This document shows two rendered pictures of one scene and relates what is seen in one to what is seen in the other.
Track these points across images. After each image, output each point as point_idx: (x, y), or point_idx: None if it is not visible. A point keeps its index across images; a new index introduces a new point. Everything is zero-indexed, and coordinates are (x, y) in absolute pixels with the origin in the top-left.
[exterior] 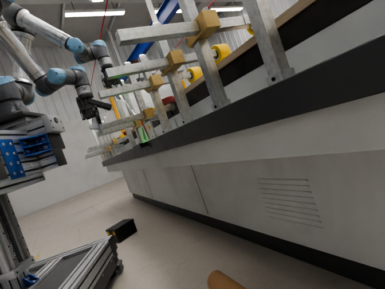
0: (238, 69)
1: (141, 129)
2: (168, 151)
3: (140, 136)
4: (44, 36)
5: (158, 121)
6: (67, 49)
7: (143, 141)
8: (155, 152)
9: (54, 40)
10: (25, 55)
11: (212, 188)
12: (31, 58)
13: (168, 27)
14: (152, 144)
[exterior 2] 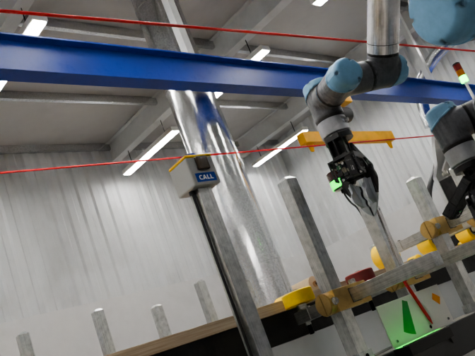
0: (468, 263)
1: (396, 306)
2: (473, 352)
3: (386, 327)
4: (397, 2)
5: (312, 328)
6: (396, 59)
7: (399, 340)
8: (466, 351)
9: (399, 28)
10: None
11: None
12: None
13: None
14: (458, 334)
